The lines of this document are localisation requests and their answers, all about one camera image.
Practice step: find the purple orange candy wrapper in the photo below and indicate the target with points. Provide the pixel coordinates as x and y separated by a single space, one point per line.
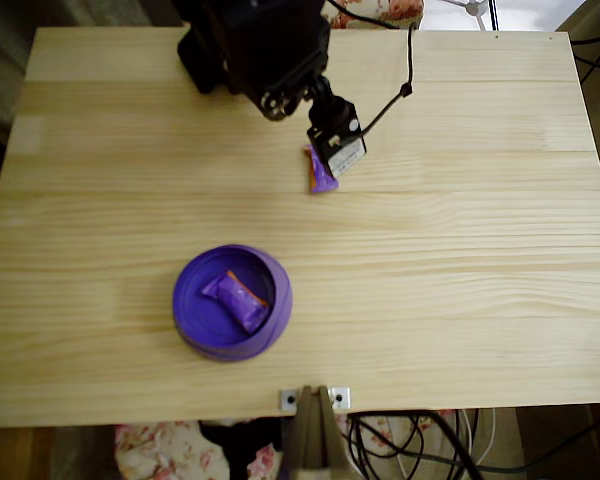
320 182
237 300

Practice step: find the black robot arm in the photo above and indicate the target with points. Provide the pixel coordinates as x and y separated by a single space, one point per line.
215 30

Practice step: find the purple plastic bowl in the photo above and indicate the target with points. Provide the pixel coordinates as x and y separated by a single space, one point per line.
205 325

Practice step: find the floral fabric cushion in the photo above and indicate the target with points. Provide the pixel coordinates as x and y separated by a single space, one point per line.
150 450
380 10

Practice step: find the white stand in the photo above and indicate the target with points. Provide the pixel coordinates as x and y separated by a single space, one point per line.
472 7

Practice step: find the black cloth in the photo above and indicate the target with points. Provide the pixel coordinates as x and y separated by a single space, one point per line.
240 440

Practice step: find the black wrist camera with label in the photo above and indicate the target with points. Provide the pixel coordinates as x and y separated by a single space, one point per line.
337 140

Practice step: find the silver metal bracket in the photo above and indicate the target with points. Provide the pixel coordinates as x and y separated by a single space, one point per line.
342 397

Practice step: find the brown camera stand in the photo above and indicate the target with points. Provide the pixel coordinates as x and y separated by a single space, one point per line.
310 440

